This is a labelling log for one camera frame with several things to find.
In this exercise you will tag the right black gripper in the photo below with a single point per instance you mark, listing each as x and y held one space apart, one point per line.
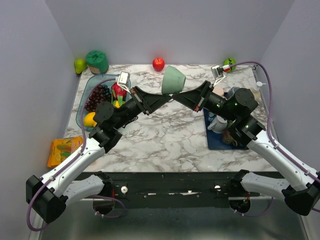
192 99

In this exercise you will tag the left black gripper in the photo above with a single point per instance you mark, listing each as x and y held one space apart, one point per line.
150 101

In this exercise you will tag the pink mug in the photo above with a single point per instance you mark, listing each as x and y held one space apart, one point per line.
218 90

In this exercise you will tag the mint green mug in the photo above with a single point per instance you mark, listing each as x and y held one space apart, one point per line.
173 81

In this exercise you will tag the grey blue mug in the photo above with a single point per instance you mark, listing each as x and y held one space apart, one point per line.
218 125

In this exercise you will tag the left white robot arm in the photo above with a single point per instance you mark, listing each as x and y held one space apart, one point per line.
50 194

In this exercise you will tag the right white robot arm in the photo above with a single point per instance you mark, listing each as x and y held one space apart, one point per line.
299 186

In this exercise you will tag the dark teal mug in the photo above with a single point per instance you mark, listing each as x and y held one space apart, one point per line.
231 92

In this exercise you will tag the brown patterned mug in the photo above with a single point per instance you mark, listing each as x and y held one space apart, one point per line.
228 139

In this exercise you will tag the red dragon fruit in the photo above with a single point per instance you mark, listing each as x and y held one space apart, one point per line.
117 93

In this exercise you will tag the red apple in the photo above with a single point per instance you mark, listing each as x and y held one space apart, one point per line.
158 64

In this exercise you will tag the dark blue tray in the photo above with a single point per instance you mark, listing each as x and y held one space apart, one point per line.
214 140

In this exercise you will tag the dark purple grapes bunch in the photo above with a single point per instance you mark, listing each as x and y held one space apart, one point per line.
100 94

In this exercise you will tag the green striped ball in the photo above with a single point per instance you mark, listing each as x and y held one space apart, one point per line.
228 62

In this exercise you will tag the cream soap pump bottle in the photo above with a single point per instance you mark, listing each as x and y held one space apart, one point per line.
256 90

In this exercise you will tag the yellow mango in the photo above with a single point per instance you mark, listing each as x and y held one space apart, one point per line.
88 120

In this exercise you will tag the teal transparent fruit tray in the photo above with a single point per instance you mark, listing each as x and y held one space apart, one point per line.
96 80

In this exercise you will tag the green pear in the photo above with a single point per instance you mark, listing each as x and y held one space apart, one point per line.
80 65

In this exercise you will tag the orange snack bag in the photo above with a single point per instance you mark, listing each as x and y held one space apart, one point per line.
61 149

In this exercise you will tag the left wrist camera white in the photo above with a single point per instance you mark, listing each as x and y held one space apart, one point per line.
123 81

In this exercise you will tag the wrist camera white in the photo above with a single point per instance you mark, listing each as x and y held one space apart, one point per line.
123 81
218 72

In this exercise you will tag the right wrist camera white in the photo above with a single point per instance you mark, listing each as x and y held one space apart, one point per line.
218 72

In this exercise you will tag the black table front rail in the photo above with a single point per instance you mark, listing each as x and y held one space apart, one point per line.
163 190

